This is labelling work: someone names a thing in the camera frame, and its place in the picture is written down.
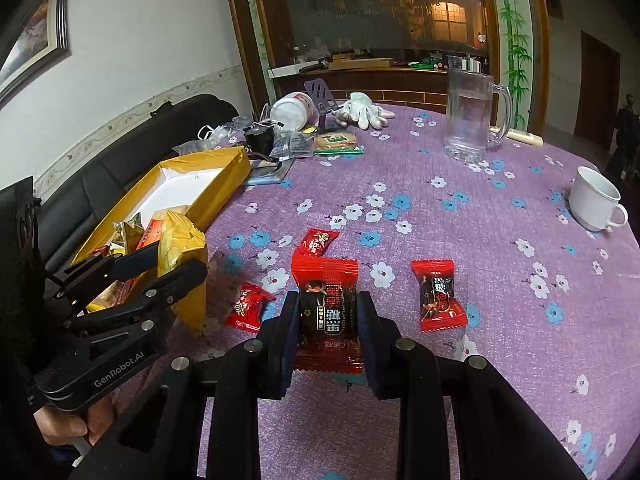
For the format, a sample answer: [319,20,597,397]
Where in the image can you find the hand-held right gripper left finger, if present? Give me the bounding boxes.
[70,290,301,480]

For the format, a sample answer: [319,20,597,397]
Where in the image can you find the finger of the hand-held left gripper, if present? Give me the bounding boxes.
[67,260,208,341]
[47,242,161,301]

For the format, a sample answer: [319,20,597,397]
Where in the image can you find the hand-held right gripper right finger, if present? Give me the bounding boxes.
[356,291,588,480]

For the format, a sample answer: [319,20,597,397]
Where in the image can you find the yellow snack packet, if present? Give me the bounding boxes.
[157,210,208,336]

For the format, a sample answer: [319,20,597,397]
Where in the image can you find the red black candy packet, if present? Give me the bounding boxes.
[291,255,366,375]
[411,259,468,333]

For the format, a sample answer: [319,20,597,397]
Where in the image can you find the yellow taped white box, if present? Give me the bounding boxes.
[70,146,251,313]

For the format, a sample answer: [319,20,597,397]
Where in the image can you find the person's left hand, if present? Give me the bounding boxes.
[35,394,117,448]

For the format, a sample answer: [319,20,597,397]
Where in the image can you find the gold foil snack packet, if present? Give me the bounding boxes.
[112,220,143,252]

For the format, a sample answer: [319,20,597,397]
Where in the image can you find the orange snack packet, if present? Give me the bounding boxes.
[135,212,166,252]

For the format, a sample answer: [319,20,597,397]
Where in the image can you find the small red candy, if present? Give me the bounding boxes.
[224,282,277,335]
[292,227,340,258]

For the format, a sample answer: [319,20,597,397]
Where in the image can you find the black leather sofa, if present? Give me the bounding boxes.
[0,92,240,281]

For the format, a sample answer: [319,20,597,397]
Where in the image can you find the clear plastic bag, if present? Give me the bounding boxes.
[172,135,243,157]

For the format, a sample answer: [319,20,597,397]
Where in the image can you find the purple floral tablecloth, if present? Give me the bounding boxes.
[100,102,640,480]

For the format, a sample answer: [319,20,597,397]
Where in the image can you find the blue grey pouch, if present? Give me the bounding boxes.
[245,160,292,186]

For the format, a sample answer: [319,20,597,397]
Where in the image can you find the black round container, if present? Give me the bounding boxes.
[243,122,277,156]

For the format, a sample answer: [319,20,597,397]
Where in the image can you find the clear bag of black parts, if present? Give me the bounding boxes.
[272,130,316,161]

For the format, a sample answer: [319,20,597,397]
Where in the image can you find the green biscuit packet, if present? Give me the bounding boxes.
[314,130,366,156]

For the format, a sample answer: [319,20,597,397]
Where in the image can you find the white plastic jar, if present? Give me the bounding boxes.
[271,91,321,131]

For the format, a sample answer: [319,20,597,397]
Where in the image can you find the white gloves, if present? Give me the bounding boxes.
[334,92,396,130]

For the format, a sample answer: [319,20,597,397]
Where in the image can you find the black slotted stand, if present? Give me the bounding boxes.
[304,77,337,131]

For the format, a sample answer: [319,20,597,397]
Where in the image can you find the glass mug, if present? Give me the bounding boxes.
[444,54,515,163]

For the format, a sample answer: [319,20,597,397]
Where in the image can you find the cream cylinder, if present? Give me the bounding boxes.
[490,126,543,148]

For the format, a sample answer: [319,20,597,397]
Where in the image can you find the dark wooden cabinet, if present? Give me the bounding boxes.
[222,0,548,131]

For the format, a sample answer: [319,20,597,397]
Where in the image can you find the white cup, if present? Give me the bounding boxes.
[568,166,628,232]

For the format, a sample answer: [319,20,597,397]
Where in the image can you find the wooden board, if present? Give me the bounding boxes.
[327,57,396,70]

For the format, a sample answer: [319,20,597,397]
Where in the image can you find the dark standing figure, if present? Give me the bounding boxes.
[607,92,640,176]

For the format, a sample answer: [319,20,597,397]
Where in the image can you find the brown wooden door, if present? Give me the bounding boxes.
[580,30,621,151]

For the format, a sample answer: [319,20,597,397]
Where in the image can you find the framed wall picture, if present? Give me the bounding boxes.
[0,0,71,106]

